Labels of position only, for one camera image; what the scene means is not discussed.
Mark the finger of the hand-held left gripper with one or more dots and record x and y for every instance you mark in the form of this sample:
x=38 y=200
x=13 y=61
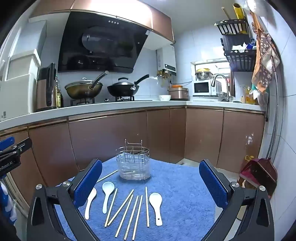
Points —
x=7 y=141
x=23 y=145

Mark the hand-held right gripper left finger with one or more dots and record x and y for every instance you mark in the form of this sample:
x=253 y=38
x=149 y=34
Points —
x=89 y=183

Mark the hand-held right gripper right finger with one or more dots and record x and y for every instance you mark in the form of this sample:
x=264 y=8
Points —
x=212 y=183

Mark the white ceramic spoon with hole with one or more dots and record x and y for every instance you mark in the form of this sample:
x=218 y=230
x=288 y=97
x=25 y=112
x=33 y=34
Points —
x=155 y=200

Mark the blue fluffy towel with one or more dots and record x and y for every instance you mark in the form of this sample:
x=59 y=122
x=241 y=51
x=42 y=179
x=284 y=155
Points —
x=180 y=197

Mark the yellow oil jug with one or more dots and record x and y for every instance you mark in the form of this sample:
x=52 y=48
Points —
x=249 y=158

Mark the brown lower cabinets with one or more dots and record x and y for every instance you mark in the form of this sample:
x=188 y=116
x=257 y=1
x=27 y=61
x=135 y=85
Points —
x=104 y=139

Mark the maroon dustpan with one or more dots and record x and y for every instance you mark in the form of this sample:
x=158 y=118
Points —
x=259 y=171

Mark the brown electric kettle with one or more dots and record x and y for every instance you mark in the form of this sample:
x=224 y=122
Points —
x=45 y=92

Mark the cooking oil bottle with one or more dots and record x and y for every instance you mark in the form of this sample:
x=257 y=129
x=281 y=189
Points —
x=59 y=97

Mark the golden wok with glass lid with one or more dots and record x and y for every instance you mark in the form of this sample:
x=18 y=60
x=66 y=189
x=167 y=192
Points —
x=81 y=90

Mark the gas stove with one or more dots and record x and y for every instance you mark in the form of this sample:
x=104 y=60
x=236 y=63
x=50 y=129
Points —
x=101 y=100

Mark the yellow oil bottle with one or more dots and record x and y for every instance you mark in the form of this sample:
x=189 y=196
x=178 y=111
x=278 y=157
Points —
x=250 y=97

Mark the white microwave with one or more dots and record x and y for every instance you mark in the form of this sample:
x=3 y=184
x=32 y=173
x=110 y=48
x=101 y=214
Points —
x=203 y=88

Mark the brown rice cooker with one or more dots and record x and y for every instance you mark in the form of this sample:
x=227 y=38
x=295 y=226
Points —
x=178 y=92

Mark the white bowl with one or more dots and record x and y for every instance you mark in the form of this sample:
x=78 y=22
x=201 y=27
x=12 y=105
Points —
x=165 y=97

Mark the black wok with lid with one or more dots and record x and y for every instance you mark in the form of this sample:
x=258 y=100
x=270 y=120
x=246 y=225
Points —
x=122 y=89

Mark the metal mop pole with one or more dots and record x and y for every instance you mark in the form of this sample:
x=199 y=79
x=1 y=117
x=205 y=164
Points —
x=275 y=104

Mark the metal faucet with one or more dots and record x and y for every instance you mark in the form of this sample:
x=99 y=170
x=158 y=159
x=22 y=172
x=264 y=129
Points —
x=219 y=77

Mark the metal pot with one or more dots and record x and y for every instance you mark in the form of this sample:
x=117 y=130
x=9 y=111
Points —
x=203 y=74

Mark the brown patterned apron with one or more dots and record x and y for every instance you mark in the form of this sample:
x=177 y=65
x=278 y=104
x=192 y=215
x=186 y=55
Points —
x=263 y=69

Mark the black range hood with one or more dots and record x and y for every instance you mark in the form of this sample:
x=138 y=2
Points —
x=101 y=46

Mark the white water heater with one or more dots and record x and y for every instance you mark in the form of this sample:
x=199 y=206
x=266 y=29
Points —
x=167 y=58

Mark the yellow roll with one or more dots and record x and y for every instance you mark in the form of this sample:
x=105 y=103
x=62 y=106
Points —
x=239 y=11

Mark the black wall dish rack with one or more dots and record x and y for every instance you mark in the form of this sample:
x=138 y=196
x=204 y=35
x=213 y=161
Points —
x=240 y=62

